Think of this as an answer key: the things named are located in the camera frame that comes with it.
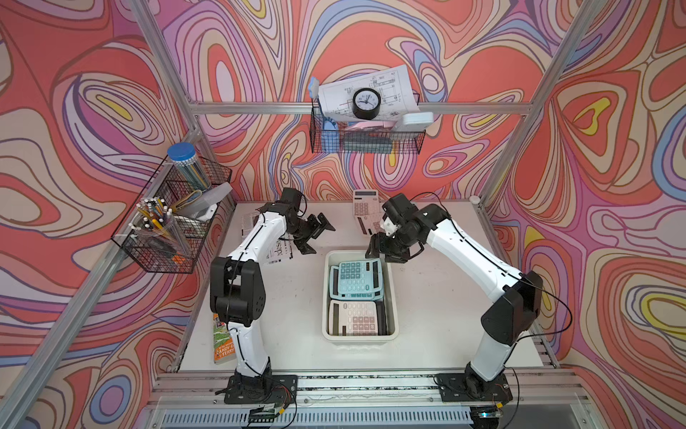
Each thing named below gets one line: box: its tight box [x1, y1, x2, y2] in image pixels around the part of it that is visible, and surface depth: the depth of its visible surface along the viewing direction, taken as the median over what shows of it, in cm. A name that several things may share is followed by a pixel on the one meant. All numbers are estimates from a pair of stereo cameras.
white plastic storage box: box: [321, 250, 400, 345], surface depth 79 cm
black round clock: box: [351, 87, 382, 121], surface depth 80 cm
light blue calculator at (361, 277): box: [338, 258, 384, 300], surface depth 86 cm
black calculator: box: [375, 300, 388, 337], surface depth 80 cm
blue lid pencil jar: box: [167, 142, 212, 193], surface depth 75 cm
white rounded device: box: [401, 111, 435, 126], surface depth 72 cm
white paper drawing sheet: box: [318, 64, 421, 120], surface depth 84 cm
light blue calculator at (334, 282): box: [328, 265, 344, 301], surface depth 86 cm
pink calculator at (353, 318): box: [327, 299, 379, 337], surface depth 80 cm
